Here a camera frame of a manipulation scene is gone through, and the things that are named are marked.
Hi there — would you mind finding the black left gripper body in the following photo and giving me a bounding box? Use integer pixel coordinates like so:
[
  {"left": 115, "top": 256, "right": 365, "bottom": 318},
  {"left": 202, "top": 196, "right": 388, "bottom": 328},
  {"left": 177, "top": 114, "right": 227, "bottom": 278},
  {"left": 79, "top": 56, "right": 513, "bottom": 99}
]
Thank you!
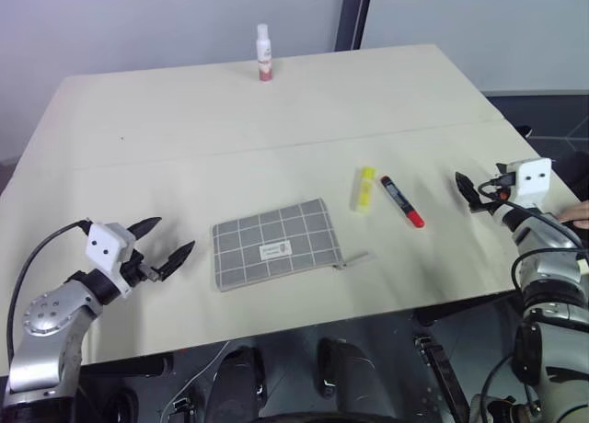
[{"left": 121, "top": 250, "right": 164, "bottom": 287}]

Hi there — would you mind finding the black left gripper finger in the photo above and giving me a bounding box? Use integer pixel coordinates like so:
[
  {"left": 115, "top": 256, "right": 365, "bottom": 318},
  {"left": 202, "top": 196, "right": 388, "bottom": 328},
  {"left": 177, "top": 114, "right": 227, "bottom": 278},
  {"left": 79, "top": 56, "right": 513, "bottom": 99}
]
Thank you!
[
  {"left": 154, "top": 240, "right": 197, "bottom": 284},
  {"left": 127, "top": 216, "right": 163, "bottom": 241}
]

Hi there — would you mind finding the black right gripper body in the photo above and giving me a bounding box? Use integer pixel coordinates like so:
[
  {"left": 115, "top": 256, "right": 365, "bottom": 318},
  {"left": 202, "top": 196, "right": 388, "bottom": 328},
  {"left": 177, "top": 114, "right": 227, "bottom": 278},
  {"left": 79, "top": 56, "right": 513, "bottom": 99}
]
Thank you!
[{"left": 476, "top": 183, "right": 510, "bottom": 217}]

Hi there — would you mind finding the grey checked pencil pouch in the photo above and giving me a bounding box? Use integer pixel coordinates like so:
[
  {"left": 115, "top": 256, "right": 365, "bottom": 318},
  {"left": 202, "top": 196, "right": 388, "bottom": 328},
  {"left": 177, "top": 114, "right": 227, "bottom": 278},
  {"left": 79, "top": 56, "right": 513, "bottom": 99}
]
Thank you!
[{"left": 211, "top": 198, "right": 344, "bottom": 293}]

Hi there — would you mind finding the bystander bare hand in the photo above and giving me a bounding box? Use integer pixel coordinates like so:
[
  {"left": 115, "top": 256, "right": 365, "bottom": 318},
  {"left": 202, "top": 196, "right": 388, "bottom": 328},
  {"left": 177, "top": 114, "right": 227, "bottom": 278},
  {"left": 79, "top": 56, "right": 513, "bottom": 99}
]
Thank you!
[{"left": 558, "top": 200, "right": 589, "bottom": 230}]

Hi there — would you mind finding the black marker with red cap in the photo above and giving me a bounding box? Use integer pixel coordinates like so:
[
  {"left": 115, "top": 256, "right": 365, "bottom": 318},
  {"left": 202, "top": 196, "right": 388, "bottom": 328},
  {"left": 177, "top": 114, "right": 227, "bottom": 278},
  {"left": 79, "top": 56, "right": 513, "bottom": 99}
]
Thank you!
[{"left": 378, "top": 175, "right": 426, "bottom": 229}]

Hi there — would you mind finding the yellow highlighter pen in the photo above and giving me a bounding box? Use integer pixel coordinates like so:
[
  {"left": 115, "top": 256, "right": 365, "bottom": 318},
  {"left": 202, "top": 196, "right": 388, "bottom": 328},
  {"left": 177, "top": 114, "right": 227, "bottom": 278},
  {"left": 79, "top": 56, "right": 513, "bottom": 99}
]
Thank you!
[{"left": 349, "top": 166, "right": 376, "bottom": 214}]

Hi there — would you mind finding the dark rounded shape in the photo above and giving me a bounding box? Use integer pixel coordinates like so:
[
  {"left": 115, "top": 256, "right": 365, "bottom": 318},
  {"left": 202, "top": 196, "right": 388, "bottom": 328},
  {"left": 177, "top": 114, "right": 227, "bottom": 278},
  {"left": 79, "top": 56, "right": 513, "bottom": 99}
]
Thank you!
[
  {"left": 214, "top": 347, "right": 268, "bottom": 418},
  {"left": 315, "top": 337, "right": 393, "bottom": 417}
]

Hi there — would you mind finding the white spray bottle pink label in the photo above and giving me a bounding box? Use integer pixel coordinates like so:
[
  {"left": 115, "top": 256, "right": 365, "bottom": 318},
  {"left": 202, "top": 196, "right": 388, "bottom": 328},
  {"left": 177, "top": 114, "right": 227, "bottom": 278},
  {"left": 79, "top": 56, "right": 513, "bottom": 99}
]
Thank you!
[{"left": 254, "top": 23, "right": 275, "bottom": 84}]

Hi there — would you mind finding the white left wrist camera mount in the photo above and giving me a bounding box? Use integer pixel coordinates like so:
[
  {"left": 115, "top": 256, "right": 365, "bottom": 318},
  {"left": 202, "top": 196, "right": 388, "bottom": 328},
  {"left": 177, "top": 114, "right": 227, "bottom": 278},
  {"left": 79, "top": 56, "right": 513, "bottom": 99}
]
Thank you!
[{"left": 85, "top": 220, "right": 137, "bottom": 298}]

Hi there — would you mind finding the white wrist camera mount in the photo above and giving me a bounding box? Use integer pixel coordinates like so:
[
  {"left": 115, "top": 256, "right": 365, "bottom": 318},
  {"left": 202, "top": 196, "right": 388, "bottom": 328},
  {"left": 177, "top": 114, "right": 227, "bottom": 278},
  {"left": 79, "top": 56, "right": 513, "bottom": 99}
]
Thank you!
[
  {"left": 85, "top": 220, "right": 137, "bottom": 298},
  {"left": 495, "top": 157, "right": 552, "bottom": 208}
]

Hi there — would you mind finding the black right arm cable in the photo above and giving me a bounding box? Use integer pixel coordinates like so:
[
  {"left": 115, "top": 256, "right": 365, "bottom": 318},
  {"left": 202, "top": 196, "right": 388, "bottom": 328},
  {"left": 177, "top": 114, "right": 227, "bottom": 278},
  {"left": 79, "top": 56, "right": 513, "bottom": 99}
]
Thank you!
[{"left": 477, "top": 177, "right": 586, "bottom": 300}]

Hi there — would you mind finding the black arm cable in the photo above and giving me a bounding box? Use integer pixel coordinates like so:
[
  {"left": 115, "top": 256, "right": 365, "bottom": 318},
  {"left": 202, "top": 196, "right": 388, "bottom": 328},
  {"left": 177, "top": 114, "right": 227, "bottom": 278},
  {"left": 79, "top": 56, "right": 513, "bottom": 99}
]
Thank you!
[
  {"left": 477, "top": 177, "right": 586, "bottom": 300},
  {"left": 5, "top": 218, "right": 93, "bottom": 378}
]

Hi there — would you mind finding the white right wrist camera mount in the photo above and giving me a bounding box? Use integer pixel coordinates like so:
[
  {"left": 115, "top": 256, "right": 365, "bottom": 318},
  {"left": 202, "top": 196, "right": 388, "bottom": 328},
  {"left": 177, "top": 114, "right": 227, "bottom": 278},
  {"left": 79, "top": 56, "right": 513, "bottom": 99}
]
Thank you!
[{"left": 495, "top": 157, "right": 552, "bottom": 208}]

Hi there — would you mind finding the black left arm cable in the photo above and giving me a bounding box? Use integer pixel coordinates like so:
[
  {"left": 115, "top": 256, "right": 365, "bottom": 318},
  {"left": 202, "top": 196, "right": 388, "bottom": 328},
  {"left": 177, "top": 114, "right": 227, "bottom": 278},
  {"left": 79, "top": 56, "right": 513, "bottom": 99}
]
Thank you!
[{"left": 5, "top": 218, "right": 93, "bottom": 378}]

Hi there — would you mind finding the black table frame bracket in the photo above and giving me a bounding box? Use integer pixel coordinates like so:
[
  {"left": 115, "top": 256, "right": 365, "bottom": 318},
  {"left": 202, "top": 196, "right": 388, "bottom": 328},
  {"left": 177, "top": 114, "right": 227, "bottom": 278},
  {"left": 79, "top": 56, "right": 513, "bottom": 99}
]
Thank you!
[{"left": 413, "top": 305, "right": 467, "bottom": 327}]

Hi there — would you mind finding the thin white cable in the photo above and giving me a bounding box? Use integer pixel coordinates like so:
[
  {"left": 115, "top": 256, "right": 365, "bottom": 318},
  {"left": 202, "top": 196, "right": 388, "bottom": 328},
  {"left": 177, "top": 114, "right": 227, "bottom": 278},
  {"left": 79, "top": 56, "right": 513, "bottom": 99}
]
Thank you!
[{"left": 158, "top": 342, "right": 231, "bottom": 423}]

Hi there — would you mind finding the black strap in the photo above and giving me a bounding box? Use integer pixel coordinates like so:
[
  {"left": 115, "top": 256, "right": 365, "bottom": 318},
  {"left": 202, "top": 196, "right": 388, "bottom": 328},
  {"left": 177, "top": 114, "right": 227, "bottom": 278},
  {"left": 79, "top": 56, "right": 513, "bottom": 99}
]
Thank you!
[{"left": 412, "top": 333, "right": 471, "bottom": 423}]

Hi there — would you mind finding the dark vertical wall post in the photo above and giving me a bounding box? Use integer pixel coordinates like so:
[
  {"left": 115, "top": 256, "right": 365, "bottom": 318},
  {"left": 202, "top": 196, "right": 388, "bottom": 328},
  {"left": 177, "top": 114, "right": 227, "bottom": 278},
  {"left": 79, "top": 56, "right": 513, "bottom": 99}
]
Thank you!
[{"left": 333, "top": 0, "right": 375, "bottom": 52}]

